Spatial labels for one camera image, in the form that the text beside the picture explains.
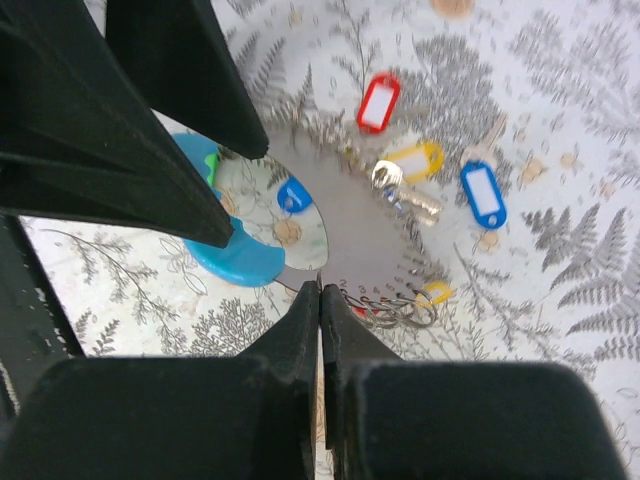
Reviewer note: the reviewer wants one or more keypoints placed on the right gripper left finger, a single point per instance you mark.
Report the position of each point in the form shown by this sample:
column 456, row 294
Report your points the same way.
column 243, row 417

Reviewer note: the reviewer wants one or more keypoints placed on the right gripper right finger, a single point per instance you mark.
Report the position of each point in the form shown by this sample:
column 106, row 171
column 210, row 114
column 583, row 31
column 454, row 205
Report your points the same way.
column 388, row 418

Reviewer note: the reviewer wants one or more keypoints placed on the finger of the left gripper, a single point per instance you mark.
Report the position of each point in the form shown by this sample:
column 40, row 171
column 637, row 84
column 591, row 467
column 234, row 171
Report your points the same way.
column 176, row 55
column 78, row 141

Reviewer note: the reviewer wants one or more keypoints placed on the metal key organizer disc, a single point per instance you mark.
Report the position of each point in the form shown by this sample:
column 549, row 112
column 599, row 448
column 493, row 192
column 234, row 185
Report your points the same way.
column 375, row 254

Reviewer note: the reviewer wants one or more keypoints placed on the blue key tag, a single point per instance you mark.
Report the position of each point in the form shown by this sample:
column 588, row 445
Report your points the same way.
column 293, row 198
column 484, row 195

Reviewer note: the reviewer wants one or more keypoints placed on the green key tag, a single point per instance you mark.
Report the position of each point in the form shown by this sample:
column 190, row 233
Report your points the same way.
column 211, row 162

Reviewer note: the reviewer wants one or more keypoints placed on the blue key tag on disc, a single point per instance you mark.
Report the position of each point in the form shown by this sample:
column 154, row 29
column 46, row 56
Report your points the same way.
column 293, row 198

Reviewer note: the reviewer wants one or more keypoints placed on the red key tag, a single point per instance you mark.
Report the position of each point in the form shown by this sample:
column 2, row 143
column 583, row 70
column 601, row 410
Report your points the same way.
column 378, row 103

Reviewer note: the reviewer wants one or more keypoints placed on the yellow key tag on disc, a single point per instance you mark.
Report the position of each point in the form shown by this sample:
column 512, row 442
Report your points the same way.
column 418, row 162

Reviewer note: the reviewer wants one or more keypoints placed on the loose silver key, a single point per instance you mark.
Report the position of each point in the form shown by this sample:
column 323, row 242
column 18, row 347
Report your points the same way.
column 484, row 150

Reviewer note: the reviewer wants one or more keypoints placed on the floral table mat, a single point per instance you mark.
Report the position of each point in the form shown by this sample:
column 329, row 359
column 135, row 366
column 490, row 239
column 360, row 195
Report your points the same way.
column 559, row 282

